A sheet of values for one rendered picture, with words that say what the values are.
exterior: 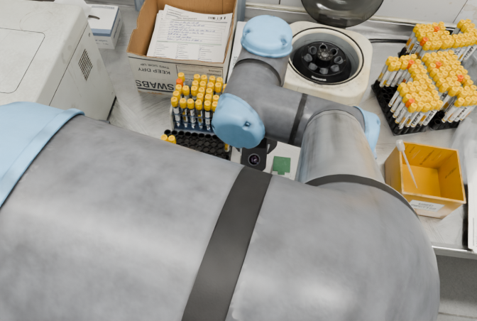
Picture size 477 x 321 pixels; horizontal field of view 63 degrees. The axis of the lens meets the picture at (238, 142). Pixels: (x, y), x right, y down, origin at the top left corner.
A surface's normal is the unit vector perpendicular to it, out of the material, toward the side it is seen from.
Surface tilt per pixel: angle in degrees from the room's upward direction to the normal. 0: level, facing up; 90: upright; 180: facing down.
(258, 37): 0
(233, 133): 90
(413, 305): 45
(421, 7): 90
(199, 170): 35
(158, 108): 0
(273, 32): 0
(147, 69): 88
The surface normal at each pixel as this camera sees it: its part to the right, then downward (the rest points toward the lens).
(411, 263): 0.68, -0.41
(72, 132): 0.20, -0.87
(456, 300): 0.04, -0.52
